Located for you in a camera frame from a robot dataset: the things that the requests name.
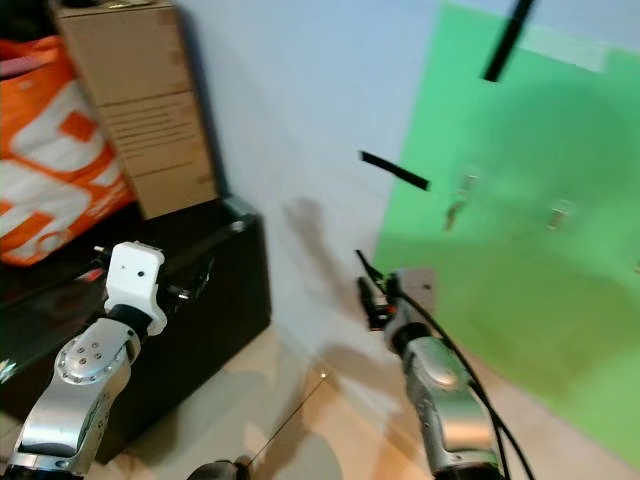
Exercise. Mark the orange white shopping bag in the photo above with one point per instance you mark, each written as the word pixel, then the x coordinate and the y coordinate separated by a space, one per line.
pixel 60 170

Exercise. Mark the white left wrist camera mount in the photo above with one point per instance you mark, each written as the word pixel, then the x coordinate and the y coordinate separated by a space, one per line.
pixel 135 280

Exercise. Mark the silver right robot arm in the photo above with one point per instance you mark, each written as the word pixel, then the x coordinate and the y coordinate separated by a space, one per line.
pixel 445 400

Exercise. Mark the glossy black table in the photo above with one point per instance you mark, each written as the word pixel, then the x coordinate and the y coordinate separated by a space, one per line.
pixel 230 300

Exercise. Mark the metal wall hook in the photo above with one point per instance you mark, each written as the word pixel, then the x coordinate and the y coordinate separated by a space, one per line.
pixel 462 198
pixel 560 214

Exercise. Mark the red white striped cloth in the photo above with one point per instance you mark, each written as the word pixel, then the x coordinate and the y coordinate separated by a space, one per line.
pixel 20 66

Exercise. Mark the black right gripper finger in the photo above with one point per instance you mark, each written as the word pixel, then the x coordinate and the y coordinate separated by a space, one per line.
pixel 366 266

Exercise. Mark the black robot leg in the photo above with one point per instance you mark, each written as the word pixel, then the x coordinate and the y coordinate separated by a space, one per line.
pixel 218 471

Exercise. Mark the green wall sheet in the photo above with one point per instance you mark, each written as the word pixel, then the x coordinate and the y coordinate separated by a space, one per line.
pixel 530 300

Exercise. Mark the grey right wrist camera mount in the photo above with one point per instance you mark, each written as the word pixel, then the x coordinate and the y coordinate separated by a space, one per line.
pixel 420 285

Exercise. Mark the black tape strip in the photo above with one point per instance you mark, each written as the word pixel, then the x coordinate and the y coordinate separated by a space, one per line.
pixel 508 42
pixel 395 170

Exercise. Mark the tall brown cardboard box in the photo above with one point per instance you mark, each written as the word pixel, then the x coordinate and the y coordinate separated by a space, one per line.
pixel 150 110

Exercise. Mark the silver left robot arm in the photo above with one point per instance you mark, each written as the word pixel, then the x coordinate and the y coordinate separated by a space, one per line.
pixel 65 410

